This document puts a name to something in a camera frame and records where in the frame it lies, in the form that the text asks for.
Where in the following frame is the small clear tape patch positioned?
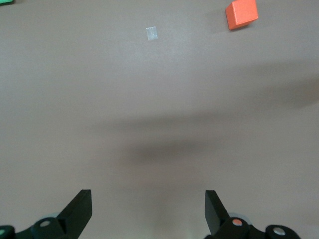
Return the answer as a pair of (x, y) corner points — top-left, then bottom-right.
(146, 26), (159, 42)

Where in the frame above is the orange wooden block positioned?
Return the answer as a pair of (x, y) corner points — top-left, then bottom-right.
(225, 0), (259, 31)

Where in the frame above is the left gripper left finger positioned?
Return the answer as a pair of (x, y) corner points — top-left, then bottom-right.
(0, 189), (93, 239)

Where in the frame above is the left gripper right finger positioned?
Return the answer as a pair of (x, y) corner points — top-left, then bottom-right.
(204, 190), (301, 239)

